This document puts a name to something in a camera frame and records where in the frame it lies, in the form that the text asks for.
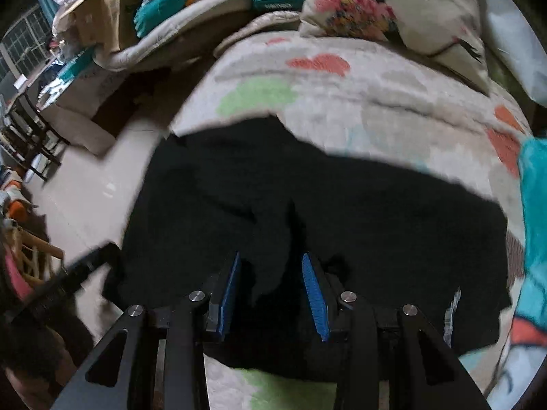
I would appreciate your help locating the cardboard box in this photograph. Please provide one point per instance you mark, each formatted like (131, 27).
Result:
(98, 8)

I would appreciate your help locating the black metal rack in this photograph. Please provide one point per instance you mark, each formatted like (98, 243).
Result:
(34, 136)

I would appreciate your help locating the floral printed blanket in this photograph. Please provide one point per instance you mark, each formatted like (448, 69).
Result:
(342, 94)

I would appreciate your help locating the teal printed cloth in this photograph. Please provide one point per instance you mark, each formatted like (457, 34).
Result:
(532, 230)

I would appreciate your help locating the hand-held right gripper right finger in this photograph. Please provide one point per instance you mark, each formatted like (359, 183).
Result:
(313, 294)

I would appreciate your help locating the beige folded quilt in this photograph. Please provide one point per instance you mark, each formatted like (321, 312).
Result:
(179, 30)

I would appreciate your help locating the white pillow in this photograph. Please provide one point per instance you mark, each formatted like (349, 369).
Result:
(513, 42)

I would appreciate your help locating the floral bird printed pillow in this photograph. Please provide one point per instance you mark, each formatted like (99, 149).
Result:
(384, 13)

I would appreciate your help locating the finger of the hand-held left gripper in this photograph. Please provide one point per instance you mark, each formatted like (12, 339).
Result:
(72, 273)

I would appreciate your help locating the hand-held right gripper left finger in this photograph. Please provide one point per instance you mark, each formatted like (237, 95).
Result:
(230, 290)

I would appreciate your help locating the black pants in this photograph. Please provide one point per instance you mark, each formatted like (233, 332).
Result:
(342, 222)

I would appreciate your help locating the wooden stool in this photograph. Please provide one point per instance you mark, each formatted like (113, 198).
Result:
(30, 256)

